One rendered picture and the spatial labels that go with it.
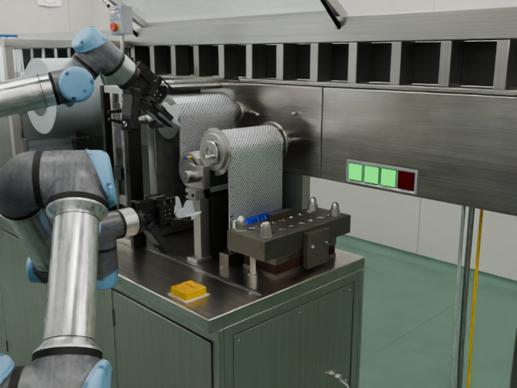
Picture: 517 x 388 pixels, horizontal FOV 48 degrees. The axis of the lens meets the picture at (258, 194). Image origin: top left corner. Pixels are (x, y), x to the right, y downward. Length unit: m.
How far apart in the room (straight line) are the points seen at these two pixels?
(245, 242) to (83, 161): 0.66
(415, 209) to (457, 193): 2.85
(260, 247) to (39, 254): 0.59
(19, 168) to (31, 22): 6.33
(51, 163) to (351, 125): 0.97
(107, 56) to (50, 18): 6.10
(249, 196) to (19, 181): 0.84
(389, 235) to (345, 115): 2.92
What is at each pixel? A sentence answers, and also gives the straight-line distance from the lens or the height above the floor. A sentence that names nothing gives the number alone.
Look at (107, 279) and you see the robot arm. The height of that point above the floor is 0.98.
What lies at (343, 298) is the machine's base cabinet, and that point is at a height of 0.79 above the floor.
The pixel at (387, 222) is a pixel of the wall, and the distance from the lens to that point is 4.66.
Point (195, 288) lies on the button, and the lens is 1.59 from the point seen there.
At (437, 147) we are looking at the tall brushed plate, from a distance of 1.66.
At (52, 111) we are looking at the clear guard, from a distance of 2.56.
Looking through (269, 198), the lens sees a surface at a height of 1.08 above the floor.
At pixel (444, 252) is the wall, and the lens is 4.46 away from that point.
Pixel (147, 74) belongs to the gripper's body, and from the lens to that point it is 1.57.
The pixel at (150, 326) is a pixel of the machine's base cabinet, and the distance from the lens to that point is 1.77.
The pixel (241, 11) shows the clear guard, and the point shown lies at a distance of 2.14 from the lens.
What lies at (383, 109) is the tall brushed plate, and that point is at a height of 1.38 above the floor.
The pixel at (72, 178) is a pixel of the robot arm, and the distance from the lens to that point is 1.15.
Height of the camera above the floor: 1.54
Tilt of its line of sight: 14 degrees down
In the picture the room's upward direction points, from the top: straight up
